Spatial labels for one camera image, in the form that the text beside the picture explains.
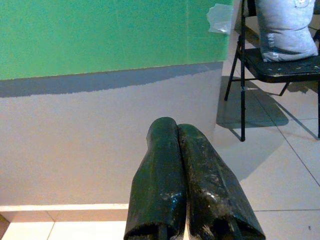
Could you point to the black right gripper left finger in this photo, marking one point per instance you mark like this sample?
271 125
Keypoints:
157 180

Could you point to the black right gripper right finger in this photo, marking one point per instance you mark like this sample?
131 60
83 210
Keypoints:
212 190

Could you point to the black folding chair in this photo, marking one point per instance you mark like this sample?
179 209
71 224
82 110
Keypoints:
287 70

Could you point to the clear tape piece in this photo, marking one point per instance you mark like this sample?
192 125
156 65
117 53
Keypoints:
220 17

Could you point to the grey cushion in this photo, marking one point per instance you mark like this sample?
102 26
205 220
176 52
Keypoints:
285 30

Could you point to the green wall board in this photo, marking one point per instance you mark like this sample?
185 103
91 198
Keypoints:
100 32

